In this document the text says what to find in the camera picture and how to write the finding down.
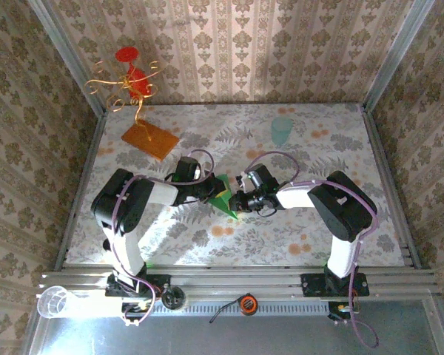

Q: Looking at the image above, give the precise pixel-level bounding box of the green square paper sheet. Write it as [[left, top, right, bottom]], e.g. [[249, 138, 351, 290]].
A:
[[208, 173, 240, 222]]

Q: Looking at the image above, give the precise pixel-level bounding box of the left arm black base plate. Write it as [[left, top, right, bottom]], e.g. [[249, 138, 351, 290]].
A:
[[105, 275, 171, 299]]

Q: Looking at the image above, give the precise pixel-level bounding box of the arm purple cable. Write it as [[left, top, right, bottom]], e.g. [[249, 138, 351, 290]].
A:
[[243, 150, 380, 350], [110, 149, 215, 329]]

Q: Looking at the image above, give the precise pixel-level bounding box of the teal translucent cup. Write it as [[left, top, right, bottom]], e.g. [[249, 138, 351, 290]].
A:
[[270, 117, 294, 147]]

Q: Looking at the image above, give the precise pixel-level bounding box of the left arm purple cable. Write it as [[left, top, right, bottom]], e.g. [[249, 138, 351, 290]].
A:
[[110, 149, 215, 329]]

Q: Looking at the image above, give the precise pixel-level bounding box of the orange black tape measure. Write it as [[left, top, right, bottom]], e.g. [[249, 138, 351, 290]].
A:
[[208, 293, 259, 322]]

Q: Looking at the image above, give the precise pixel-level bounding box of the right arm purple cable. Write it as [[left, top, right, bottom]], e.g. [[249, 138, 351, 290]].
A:
[[243, 150, 380, 350]]

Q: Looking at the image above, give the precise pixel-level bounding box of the small circuit board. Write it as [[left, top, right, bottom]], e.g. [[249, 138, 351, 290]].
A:
[[120, 300, 152, 329], [327, 301, 360, 323]]

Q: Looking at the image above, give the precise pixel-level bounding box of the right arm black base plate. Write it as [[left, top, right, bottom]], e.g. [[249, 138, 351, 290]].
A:
[[301, 272, 370, 299]]

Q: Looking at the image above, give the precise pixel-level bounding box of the aluminium frame rail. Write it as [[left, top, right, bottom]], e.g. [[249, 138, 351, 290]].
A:
[[39, 263, 440, 301]]

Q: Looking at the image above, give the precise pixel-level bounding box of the clear plastic cup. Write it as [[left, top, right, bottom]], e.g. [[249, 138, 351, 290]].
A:
[[36, 285, 78, 320]]

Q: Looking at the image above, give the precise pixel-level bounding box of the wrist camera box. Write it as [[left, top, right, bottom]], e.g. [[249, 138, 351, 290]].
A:
[[175, 155, 204, 183], [236, 163, 279, 190]]

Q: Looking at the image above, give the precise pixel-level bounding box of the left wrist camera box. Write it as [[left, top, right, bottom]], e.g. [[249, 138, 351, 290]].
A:
[[175, 155, 204, 183]]

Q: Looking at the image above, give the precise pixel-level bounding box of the metal corner post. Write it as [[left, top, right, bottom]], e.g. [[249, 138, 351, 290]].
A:
[[26, 0, 108, 118], [361, 0, 436, 112]]

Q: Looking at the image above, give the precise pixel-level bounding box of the gold wire stand orange base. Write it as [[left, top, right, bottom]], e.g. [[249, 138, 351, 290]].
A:
[[84, 60, 181, 161]]

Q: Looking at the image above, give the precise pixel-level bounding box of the slotted grey cable duct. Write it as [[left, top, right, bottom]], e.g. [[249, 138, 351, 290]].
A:
[[184, 300, 330, 316]]

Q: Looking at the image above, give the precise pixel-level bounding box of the black round knob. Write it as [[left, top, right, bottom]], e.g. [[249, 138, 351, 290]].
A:
[[161, 286, 188, 310]]

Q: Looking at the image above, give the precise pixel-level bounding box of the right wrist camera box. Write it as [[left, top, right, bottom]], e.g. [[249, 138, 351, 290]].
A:
[[236, 163, 279, 190]]

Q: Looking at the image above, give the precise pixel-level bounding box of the metal table side rail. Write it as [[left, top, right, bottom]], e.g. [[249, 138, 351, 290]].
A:
[[361, 103, 423, 270], [54, 112, 107, 271]]

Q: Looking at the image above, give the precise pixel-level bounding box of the floral table cover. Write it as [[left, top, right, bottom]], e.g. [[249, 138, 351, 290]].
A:
[[64, 102, 408, 268]]

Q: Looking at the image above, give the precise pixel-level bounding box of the red wine glass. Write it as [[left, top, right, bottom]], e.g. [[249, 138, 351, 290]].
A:
[[114, 47, 151, 100]]

